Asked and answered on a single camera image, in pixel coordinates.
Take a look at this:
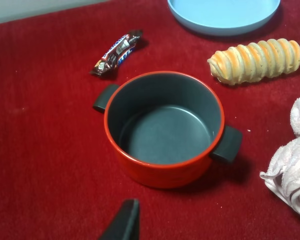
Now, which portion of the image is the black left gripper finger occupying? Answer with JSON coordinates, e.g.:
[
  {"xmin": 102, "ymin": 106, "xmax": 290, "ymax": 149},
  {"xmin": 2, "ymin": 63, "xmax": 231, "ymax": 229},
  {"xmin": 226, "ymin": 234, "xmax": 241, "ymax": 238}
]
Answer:
[{"xmin": 98, "ymin": 198, "xmax": 140, "ymax": 240}]

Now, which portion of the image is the light blue plate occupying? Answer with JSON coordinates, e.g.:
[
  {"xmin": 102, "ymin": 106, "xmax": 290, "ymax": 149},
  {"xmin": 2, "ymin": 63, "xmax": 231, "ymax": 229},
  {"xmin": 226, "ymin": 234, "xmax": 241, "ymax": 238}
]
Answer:
[{"xmin": 167, "ymin": 0, "xmax": 281, "ymax": 37}]

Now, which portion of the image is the snickers candy bar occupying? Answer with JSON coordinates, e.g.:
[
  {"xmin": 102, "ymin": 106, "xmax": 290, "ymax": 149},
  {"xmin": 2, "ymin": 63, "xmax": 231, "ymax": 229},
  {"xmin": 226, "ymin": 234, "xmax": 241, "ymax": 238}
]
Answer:
[{"xmin": 90, "ymin": 29, "xmax": 143, "ymax": 76}]

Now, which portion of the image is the pink rolled towel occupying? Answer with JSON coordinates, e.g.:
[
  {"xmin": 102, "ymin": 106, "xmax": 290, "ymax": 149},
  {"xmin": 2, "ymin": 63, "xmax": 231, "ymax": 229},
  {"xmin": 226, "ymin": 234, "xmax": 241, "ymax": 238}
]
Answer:
[{"xmin": 259, "ymin": 97, "xmax": 300, "ymax": 215}]

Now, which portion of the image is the spiral orange cream bread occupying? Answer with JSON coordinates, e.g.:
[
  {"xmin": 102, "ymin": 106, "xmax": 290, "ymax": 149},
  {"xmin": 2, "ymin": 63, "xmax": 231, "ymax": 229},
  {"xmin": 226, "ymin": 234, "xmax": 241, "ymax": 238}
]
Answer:
[{"xmin": 207, "ymin": 38, "xmax": 300, "ymax": 86}]

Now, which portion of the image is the red tablecloth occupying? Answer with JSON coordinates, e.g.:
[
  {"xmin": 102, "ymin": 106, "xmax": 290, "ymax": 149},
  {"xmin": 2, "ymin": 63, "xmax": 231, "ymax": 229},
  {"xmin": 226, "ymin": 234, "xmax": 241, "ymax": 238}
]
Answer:
[{"xmin": 0, "ymin": 0, "xmax": 300, "ymax": 240}]

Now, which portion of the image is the red pot with black handles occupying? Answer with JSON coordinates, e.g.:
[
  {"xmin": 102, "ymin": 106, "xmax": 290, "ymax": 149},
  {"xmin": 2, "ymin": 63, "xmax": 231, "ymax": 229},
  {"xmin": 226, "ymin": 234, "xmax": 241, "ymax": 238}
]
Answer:
[{"xmin": 93, "ymin": 71, "xmax": 243, "ymax": 189}]

